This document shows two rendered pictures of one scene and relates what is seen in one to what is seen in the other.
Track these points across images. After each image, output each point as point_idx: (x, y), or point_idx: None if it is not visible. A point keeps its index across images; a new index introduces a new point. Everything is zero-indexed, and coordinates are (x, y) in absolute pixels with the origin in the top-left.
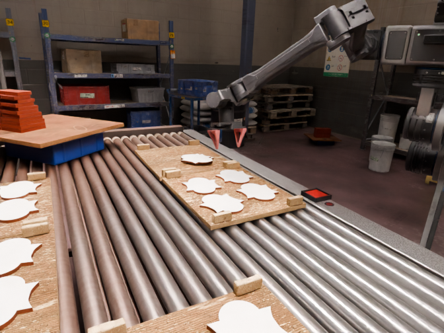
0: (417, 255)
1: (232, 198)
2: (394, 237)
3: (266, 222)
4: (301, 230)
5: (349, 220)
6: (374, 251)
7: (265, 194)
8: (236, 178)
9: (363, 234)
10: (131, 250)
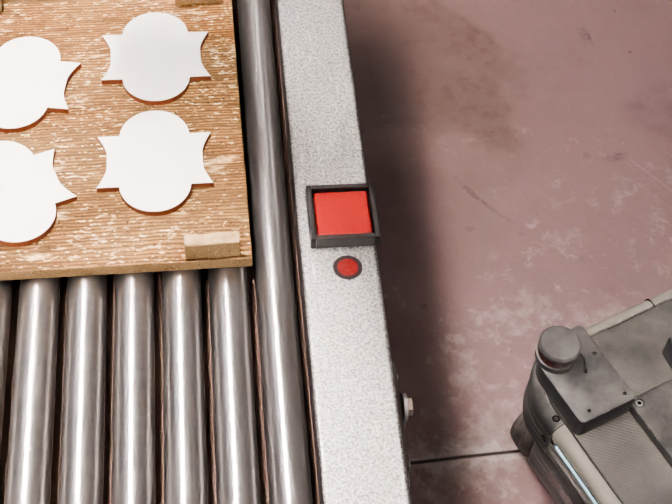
0: None
1: (50, 178)
2: (375, 469)
3: (83, 297)
4: (163, 352)
5: (329, 359)
6: (271, 496)
7: (160, 185)
8: (149, 74)
9: (315, 423)
10: None
